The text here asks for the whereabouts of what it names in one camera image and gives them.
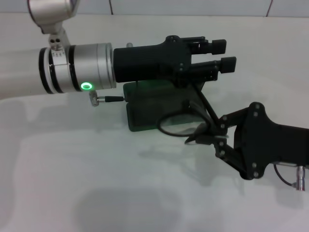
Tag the black glasses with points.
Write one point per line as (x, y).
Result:
(205, 102)

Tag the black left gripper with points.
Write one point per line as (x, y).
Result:
(144, 62)

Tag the green glasses case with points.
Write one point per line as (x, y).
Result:
(149, 113)

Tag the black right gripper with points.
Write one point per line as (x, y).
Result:
(270, 145)

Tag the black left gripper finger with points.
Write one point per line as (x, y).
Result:
(228, 64)

